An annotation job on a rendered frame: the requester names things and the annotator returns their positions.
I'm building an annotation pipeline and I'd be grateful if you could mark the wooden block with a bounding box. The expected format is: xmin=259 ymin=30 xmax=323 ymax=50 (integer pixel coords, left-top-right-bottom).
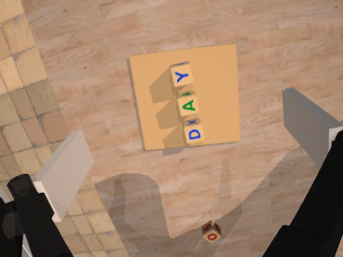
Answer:
xmin=201 ymin=220 xmax=222 ymax=243
xmin=184 ymin=118 xmax=205 ymax=144
xmin=171 ymin=61 xmax=194 ymax=88
xmin=177 ymin=90 xmax=199 ymax=116

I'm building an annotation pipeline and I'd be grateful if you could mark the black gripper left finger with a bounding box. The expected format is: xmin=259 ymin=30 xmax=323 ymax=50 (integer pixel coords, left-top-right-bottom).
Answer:
xmin=0 ymin=129 xmax=94 ymax=257

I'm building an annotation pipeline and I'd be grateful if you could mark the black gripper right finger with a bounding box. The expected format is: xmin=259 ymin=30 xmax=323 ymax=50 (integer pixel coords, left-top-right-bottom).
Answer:
xmin=262 ymin=88 xmax=343 ymax=257

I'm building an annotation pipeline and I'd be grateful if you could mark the orange flat mat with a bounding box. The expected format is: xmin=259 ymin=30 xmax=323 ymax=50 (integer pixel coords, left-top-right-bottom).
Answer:
xmin=130 ymin=44 xmax=240 ymax=150

